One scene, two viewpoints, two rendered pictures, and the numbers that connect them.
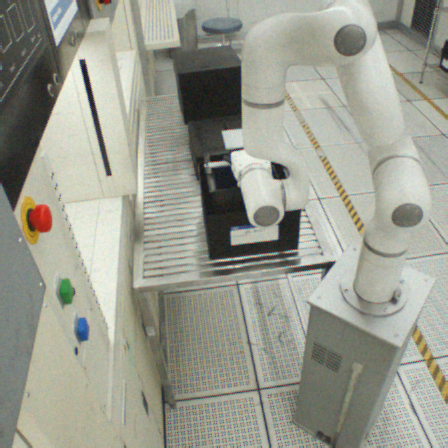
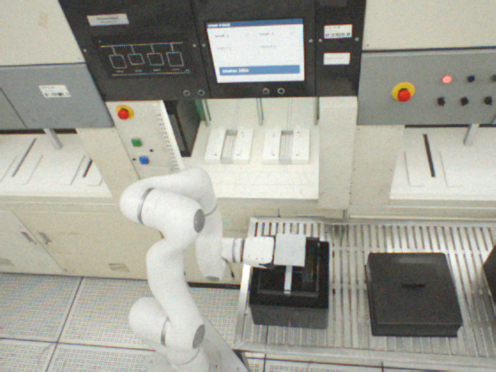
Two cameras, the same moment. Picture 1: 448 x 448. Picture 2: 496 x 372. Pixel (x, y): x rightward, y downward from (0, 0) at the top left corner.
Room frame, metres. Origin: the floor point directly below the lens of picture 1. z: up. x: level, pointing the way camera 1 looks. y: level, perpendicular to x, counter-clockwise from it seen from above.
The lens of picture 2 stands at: (1.26, -0.85, 2.32)
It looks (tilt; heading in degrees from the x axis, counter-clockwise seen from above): 50 degrees down; 108
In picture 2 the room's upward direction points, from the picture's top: 10 degrees counter-clockwise
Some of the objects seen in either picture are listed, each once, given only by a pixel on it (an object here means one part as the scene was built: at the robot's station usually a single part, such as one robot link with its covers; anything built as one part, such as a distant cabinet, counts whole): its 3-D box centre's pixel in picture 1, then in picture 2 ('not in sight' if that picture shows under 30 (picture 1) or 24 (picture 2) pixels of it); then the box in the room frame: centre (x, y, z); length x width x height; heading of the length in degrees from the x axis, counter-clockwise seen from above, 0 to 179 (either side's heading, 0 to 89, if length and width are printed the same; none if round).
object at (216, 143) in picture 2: not in sight; (229, 144); (0.73, 0.58, 0.89); 0.22 x 0.21 x 0.04; 94
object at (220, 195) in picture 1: (246, 183); (290, 272); (1.11, -0.08, 0.93); 0.24 x 0.20 x 0.32; 94
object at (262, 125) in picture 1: (277, 155); (209, 240); (0.86, -0.14, 1.17); 0.16 x 0.09 x 0.30; 94
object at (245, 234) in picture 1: (247, 204); (290, 282); (1.11, -0.08, 0.85); 0.28 x 0.28 x 0.17; 4
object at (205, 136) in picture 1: (228, 141); (411, 290); (1.54, -0.05, 0.83); 0.29 x 0.29 x 0.13; 7
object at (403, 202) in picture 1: (396, 212); (164, 329); (0.76, -0.40, 1.07); 0.19 x 0.12 x 0.24; 168
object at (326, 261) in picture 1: (217, 227); (394, 322); (1.55, 0.02, 0.38); 1.30 x 0.60 x 0.76; 4
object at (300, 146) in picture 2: not in sight; (286, 144); (1.00, 0.60, 0.89); 0.22 x 0.21 x 0.04; 94
